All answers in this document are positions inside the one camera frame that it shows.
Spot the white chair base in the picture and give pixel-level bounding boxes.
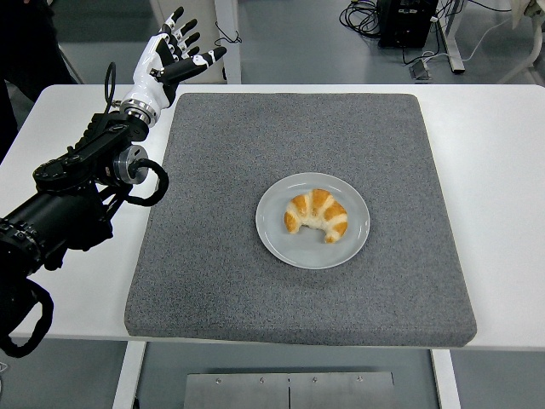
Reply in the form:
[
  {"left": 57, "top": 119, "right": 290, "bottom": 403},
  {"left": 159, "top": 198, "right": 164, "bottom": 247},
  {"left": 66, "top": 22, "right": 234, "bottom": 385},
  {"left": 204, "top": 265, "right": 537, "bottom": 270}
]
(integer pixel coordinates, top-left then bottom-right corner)
[{"left": 496, "top": 0, "right": 545, "bottom": 85}]

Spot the croissant bread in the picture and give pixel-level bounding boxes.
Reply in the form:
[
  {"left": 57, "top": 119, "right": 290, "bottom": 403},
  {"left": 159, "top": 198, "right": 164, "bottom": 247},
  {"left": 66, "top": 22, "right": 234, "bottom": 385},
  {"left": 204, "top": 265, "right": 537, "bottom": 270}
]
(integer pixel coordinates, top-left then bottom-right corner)
[{"left": 283, "top": 188, "right": 350, "bottom": 245}]

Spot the grey metal plate with screws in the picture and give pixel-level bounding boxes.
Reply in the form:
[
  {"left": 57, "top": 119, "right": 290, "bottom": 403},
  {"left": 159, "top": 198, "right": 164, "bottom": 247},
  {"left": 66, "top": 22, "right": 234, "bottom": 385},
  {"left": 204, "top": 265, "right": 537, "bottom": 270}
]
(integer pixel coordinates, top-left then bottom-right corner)
[{"left": 183, "top": 371, "right": 398, "bottom": 409}]

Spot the white cable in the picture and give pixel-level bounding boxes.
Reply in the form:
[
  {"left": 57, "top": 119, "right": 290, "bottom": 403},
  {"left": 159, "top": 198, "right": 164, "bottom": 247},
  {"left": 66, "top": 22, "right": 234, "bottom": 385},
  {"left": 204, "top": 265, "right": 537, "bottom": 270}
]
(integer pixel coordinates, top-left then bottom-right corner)
[{"left": 421, "top": 16, "right": 512, "bottom": 65}]

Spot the light grey round plate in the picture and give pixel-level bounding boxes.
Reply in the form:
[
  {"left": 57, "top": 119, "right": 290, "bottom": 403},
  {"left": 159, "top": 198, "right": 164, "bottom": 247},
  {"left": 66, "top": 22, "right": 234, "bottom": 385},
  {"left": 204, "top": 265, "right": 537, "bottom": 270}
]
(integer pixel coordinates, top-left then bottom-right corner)
[{"left": 255, "top": 171, "right": 371, "bottom": 270}]

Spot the white table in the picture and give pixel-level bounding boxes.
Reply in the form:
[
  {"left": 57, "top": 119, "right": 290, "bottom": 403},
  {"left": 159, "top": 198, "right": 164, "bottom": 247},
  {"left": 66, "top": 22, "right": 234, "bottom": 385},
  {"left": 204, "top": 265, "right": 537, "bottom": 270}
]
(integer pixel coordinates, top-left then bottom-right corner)
[{"left": 0, "top": 84, "right": 545, "bottom": 409}]

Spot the white desk leg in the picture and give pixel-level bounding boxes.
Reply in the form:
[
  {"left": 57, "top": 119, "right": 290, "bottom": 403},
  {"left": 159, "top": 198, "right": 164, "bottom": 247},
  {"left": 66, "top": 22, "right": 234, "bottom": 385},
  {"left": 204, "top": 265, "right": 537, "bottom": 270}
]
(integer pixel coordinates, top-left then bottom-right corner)
[{"left": 433, "top": 0, "right": 465, "bottom": 74}]

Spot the black computer case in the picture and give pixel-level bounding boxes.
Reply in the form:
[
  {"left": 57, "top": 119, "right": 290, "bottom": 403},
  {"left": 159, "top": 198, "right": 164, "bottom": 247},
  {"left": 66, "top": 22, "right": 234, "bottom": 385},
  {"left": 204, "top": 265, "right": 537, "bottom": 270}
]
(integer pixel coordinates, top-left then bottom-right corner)
[{"left": 376, "top": 0, "right": 439, "bottom": 49}]

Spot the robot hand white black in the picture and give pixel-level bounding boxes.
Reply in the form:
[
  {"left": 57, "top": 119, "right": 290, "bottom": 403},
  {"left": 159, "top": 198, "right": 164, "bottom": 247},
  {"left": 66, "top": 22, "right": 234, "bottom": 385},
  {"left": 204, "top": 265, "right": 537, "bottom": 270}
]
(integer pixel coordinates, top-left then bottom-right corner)
[{"left": 121, "top": 5, "right": 228, "bottom": 112}]

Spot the person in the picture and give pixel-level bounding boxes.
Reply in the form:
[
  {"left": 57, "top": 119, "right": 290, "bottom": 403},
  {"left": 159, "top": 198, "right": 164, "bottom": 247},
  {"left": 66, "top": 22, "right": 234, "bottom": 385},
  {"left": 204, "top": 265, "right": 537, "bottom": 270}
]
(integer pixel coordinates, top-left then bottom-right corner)
[{"left": 0, "top": 0, "right": 80, "bottom": 161}]

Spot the black cable bundle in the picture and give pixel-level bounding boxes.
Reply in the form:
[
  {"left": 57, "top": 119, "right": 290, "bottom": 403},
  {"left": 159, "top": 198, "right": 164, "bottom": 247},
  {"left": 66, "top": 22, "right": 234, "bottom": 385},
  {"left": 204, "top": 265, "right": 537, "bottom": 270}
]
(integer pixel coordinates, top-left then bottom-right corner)
[{"left": 338, "top": 0, "right": 381, "bottom": 39}]

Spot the thin black hanging cable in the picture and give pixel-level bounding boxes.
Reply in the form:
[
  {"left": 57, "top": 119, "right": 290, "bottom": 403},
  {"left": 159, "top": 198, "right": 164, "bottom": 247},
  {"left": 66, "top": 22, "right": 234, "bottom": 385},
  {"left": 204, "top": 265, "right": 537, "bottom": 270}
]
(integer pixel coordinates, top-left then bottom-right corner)
[{"left": 212, "top": 20, "right": 243, "bottom": 48}]

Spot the grey foot pedal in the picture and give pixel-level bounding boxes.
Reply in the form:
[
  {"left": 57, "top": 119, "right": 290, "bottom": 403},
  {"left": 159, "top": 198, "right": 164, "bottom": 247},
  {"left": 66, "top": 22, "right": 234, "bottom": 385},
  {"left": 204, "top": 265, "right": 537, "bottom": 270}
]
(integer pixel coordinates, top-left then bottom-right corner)
[{"left": 408, "top": 59, "right": 433, "bottom": 82}]

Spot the grey felt mat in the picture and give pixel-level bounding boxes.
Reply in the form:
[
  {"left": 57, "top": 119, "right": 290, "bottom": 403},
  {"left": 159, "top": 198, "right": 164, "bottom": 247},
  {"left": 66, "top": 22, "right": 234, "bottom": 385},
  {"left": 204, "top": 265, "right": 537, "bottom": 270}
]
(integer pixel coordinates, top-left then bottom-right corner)
[{"left": 123, "top": 92, "right": 478, "bottom": 347}]

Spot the white cabinet panel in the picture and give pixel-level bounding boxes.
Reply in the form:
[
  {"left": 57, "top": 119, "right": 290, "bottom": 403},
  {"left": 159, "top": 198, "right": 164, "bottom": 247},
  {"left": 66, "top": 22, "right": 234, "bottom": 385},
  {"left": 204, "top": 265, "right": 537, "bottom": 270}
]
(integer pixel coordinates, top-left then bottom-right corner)
[{"left": 151, "top": 0, "right": 243, "bottom": 85}]

